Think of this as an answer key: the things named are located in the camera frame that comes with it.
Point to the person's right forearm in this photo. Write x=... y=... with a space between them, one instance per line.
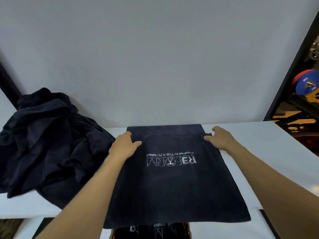
x=279 y=194

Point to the person's left hand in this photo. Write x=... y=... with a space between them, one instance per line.
x=123 y=146

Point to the red weight plate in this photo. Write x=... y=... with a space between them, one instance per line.
x=297 y=77

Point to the person's left forearm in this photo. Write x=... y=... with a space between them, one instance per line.
x=84 y=201

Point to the black weight rack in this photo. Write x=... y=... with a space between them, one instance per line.
x=299 y=102

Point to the woven wicker basket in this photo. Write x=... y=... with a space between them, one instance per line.
x=189 y=232

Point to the heap of dark navy towels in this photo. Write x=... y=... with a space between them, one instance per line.
x=49 y=136

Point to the person's right hand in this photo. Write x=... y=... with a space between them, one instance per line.
x=221 y=140

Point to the chrome barbell sleeve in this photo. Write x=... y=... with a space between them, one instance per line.
x=315 y=50

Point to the black metal shelf leg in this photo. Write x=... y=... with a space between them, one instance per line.
x=42 y=229
x=269 y=224

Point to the dark navy printed towel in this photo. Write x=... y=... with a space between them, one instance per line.
x=174 y=191

